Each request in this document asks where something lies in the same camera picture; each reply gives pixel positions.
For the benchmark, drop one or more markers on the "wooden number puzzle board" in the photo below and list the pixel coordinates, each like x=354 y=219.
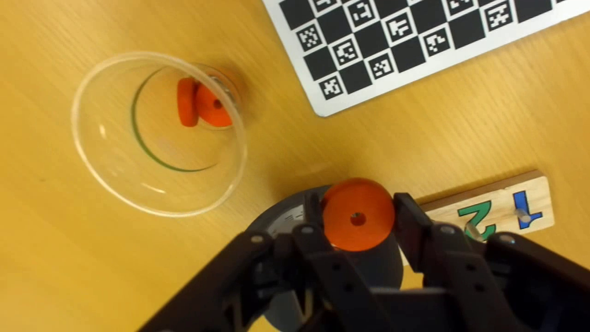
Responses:
x=490 y=213

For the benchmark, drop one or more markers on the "black tape roll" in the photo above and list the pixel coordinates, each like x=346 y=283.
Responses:
x=287 y=213

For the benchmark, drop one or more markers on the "black white marker board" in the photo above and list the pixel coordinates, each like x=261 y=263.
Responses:
x=392 y=38

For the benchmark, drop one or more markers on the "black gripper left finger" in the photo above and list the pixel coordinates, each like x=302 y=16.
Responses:
x=258 y=283

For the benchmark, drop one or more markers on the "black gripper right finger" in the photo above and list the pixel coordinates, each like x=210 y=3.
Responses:
x=508 y=283

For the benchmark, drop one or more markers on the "clear glass cup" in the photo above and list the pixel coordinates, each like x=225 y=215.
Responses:
x=110 y=160

